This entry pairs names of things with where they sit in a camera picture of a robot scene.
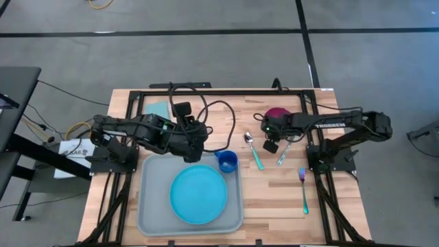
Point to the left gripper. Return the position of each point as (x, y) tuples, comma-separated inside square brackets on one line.
[(190, 137)]

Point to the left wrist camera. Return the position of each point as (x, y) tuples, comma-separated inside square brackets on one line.
[(181, 109)]

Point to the black desk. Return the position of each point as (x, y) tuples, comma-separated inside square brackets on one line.
[(17, 96)]

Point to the white paper sheet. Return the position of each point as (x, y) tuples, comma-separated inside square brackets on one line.
[(73, 152)]

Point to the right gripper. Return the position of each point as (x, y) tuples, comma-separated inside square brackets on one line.
[(278, 128)]

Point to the black bar at table edge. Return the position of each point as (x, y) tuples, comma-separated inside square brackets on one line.
[(185, 85)]

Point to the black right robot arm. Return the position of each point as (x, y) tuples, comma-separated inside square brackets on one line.
[(343, 125)]

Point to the black aluminium table frame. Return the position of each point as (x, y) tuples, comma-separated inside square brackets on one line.
[(219, 92)]

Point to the teal cloth napkin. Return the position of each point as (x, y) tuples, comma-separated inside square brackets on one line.
[(157, 109)]

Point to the grey plastic tray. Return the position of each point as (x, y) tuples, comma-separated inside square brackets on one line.
[(154, 206)]

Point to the red plastic bowl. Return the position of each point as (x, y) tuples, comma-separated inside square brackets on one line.
[(277, 111)]

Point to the teal round plate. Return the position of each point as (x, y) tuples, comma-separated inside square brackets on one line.
[(199, 195)]

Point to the black stand on floor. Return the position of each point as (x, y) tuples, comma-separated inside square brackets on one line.
[(425, 135)]

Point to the blue plastic mug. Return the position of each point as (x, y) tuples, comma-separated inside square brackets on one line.
[(228, 162)]

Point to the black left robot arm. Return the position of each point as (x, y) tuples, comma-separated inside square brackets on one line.
[(137, 130)]

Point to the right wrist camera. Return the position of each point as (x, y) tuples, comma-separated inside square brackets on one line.
[(271, 147)]

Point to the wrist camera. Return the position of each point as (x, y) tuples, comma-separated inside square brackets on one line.
[(271, 147), (181, 109)]

